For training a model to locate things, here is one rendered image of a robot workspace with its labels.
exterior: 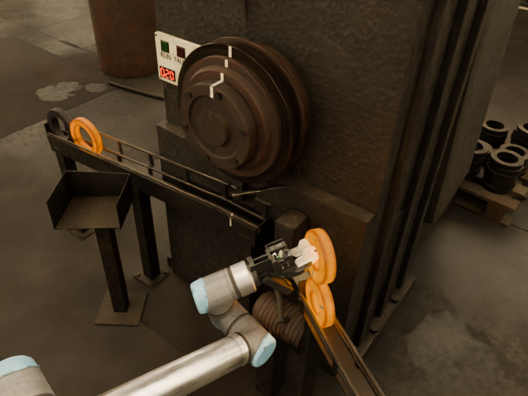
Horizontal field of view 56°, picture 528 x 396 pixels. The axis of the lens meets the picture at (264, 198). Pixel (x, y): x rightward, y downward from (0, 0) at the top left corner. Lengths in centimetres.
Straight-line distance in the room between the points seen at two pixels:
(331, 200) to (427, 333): 105
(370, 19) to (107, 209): 126
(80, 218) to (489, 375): 184
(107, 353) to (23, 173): 157
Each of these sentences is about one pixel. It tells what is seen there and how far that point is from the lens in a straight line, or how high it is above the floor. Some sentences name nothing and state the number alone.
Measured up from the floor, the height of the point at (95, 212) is 60.
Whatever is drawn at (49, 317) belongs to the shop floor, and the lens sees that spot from 256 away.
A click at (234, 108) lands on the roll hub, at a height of 121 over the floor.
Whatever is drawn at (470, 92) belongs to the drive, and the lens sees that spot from 215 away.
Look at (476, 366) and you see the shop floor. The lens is 247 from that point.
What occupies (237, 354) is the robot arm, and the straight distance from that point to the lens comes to 132.
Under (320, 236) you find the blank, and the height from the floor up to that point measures 98.
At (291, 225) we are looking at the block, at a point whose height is 80.
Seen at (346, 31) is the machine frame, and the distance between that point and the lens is 144.
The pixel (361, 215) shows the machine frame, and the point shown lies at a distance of 162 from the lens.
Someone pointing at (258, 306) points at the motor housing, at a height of 52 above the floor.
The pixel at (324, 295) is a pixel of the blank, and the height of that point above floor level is 78.
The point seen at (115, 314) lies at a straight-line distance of 247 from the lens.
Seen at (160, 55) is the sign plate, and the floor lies 116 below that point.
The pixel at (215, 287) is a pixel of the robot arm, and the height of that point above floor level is 90.
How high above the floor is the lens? 189
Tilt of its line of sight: 38 degrees down
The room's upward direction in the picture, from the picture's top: 3 degrees clockwise
